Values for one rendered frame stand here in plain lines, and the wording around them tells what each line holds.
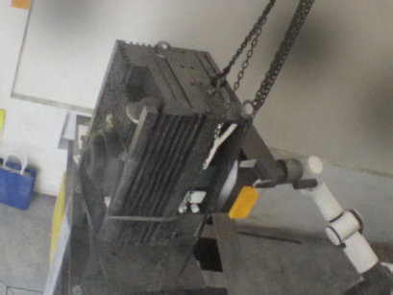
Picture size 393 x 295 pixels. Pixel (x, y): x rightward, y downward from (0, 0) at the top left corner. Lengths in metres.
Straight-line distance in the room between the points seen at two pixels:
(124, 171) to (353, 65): 1.94
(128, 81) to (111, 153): 0.29
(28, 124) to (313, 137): 1.88
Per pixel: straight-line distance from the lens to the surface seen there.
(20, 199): 3.57
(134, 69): 2.13
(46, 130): 3.43
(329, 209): 2.01
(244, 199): 2.22
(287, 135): 3.72
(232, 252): 2.94
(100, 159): 2.11
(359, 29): 3.43
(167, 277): 2.34
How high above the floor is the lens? 2.63
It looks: 35 degrees down
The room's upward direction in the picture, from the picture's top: 24 degrees clockwise
